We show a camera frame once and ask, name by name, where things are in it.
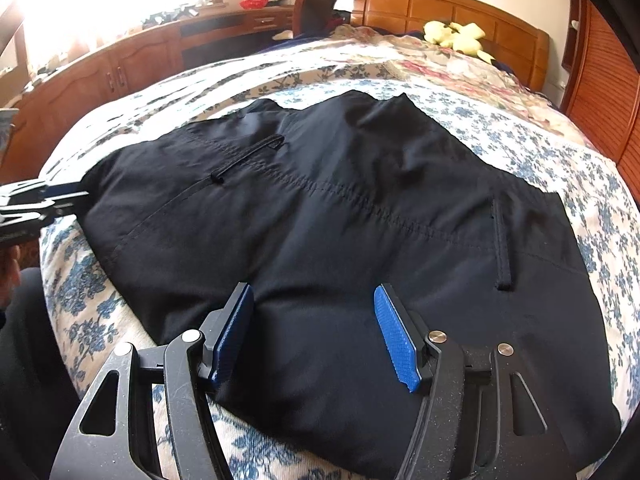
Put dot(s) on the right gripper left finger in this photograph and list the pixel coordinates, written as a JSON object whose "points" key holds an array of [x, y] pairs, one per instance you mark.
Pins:
{"points": [[137, 392]]}

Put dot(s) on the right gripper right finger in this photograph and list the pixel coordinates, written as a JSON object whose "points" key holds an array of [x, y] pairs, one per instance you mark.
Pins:
{"points": [[481, 416]]}

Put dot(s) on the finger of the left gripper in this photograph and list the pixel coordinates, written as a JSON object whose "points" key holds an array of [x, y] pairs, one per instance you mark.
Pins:
{"points": [[47, 209], [35, 189]]}

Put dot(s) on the black double-breasted coat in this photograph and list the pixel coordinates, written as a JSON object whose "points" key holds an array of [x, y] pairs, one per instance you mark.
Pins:
{"points": [[314, 208]]}

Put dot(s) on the person's left hand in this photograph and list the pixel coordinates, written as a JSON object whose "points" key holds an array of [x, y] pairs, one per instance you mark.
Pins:
{"points": [[10, 273]]}

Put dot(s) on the wooden desk cabinet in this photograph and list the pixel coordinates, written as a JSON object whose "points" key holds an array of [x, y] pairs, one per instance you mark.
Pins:
{"points": [[129, 65]]}

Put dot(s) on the blue floral bed sheet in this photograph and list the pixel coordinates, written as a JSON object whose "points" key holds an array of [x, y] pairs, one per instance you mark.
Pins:
{"points": [[89, 315]]}

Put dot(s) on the red bowl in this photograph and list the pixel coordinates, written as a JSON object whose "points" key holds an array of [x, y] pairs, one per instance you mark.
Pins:
{"points": [[253, 4]]}

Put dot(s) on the dark wooden chair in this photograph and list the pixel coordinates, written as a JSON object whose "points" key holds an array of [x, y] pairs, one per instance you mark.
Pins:
{"points": [[310, 17]]}

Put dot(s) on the wooden louvered wardrobe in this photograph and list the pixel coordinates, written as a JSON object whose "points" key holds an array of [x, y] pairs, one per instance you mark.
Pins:
{"points": [[602, 92]]}

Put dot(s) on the pink floral quilt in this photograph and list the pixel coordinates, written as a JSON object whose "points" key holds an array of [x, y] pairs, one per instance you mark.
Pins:
{"points": [[478, 78]]}

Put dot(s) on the wooden headboard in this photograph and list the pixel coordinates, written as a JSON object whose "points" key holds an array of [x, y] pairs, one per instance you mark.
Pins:
{"points": [[521, 46]]}

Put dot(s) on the yellow plush toy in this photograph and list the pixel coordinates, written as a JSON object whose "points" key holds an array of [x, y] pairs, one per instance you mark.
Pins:
{"points": [[460, 38]]}

